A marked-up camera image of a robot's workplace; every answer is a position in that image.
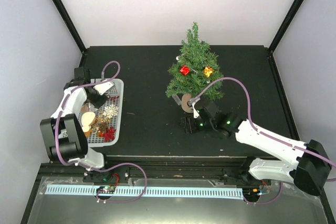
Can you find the silver star ornament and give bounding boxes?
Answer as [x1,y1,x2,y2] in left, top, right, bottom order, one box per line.
[88,103,99,113]

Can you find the red gift box ornament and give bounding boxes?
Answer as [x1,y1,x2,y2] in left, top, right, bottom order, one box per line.
[180,65,190,76]

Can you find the gold gift box ornament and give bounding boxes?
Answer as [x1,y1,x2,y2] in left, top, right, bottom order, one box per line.
[203,66,214,78]

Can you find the small green christmas tree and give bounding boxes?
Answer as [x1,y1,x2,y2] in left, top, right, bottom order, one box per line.
[165,22,224,97]

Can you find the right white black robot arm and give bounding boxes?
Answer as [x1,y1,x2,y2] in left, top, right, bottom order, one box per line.
[181,99,332,196]

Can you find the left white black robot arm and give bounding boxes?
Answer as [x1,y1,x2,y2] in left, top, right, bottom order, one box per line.
[40,67,113,182]

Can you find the terracotta tree pot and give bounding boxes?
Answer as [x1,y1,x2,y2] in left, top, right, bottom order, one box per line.
[181,93,193,113]

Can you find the white snowflake ornament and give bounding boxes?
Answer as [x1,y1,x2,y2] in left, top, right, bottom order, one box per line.
[102,104,119,118]

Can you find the wooden slice ornament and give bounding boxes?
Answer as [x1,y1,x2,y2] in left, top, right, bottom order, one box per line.
[81,112,96,137]

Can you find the white plastic basket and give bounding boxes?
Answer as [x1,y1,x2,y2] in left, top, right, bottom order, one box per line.
[78,79,124,148]

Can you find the pine cone ornament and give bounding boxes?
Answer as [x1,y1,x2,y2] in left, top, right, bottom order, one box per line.
[98,121,110,132]

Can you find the red snowflake ornament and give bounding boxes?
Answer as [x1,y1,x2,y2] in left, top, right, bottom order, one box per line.
[98,126,116,143]

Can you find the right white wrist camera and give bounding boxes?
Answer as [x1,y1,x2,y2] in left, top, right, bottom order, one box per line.
[187,98,201,119]

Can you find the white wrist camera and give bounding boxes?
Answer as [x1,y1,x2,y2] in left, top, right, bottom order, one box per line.
[93,81,114,95]
[187,98,201,119]

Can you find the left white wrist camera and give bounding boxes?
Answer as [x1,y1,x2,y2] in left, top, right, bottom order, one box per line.
[93,81,114,95]

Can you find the light blue slotted cable duct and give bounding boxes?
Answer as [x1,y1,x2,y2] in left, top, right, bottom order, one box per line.
[45,184,244,200]

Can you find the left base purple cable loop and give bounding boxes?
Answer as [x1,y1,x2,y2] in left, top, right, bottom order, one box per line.
[94,162,148,204]

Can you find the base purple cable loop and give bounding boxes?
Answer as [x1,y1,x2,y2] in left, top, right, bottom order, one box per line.
[94,162,148,204]
[243,179,284,206]

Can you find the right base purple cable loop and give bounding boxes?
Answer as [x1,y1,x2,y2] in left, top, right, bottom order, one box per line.
[243,179,284,206]

